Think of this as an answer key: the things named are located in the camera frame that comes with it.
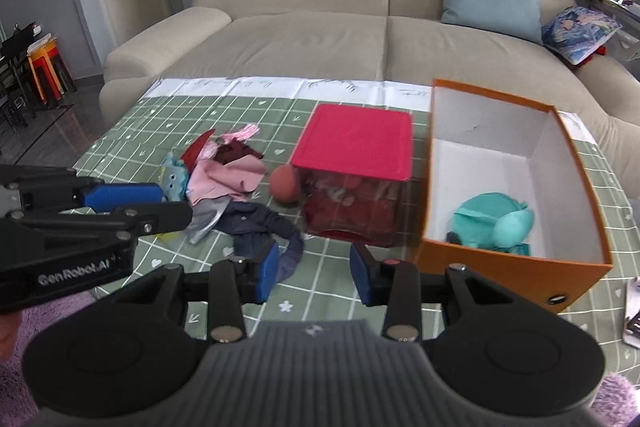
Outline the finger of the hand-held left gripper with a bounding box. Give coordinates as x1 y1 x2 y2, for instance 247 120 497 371
10 201 193 244
0 164 168 214

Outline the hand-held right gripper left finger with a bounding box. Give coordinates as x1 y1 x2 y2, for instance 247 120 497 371
117 239 281 342

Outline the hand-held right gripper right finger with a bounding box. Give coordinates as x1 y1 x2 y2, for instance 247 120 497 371
349 242 506 342

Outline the blue plush toy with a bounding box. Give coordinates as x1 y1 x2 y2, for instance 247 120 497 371
161 152 191 204

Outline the dark navy garment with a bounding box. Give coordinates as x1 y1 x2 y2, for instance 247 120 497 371
215 202 306 285

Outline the grey cloth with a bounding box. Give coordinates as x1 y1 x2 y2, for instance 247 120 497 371
187 197 233 247

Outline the pink cloth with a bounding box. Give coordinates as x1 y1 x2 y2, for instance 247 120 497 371
187 154 267 208

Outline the pink ball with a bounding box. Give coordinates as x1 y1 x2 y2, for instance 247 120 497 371
269 164 301 206

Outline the orange cardboard box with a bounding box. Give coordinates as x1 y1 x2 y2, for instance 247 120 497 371
412 78 615 314

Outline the purple fluffy blanket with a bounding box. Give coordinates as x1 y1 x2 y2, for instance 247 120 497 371
0 289 640 427

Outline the pink tassel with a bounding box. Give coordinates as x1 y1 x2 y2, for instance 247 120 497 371
217 123 260 144

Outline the red lidded storage box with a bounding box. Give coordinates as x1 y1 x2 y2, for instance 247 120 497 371
290 103 415 249

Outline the teal plush toy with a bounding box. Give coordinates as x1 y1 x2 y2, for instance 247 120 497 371
446 192 536 255

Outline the stack of orange stools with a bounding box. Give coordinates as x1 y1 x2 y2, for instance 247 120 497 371
26 39 78 105

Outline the beige sofa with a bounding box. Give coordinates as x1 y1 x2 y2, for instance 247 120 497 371
98 0 640 168

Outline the printed pillow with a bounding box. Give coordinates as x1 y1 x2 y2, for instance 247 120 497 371
541 5 623 66

